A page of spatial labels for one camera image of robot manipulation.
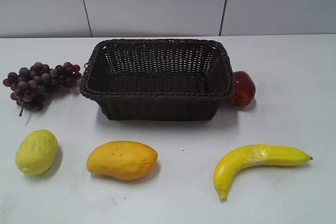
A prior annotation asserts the dark brown wicker basket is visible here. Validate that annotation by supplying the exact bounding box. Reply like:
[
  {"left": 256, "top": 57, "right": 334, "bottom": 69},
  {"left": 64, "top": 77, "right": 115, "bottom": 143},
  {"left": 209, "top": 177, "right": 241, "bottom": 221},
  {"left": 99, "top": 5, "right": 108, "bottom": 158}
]
[{"left": 79, "top": 39, "right": 235, "bottom": 121}]

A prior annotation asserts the yellow banana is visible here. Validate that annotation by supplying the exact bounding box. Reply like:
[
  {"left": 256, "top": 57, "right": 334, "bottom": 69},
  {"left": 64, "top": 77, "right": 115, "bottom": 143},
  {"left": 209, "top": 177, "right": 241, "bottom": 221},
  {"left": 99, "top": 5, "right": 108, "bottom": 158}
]
[{"left": 213, "top": 144, "right": 313, "bottom": 201}]

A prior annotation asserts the red apple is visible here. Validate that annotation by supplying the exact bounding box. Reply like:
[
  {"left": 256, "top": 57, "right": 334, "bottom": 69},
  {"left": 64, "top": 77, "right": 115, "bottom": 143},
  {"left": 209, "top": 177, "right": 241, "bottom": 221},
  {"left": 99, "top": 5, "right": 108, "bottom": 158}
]
[{"left": 227, "top": 71, "right": 256, "bottom": 108}]

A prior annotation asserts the yellow lemon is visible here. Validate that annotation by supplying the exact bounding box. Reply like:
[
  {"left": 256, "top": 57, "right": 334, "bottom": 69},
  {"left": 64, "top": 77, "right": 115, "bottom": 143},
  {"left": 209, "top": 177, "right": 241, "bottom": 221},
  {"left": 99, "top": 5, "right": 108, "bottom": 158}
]
[{"left": 15, "top": 130, "right": 58, "bottom": 175}]

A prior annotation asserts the orange yellow mango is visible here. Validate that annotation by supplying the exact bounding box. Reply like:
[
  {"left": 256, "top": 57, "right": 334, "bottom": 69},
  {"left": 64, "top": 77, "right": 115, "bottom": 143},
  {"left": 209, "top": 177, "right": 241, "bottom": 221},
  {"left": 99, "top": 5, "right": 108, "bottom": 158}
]
[{"left": 87, "top": 141, "right": 158, "bottom": 180}]

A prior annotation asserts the purple grape bunch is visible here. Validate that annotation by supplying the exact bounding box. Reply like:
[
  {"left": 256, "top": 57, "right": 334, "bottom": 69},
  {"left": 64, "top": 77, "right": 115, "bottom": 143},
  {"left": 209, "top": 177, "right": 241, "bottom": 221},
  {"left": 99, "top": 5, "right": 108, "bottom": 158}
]
[{"left": 2, "top": 61, "right": 82, "bottom": 116}]

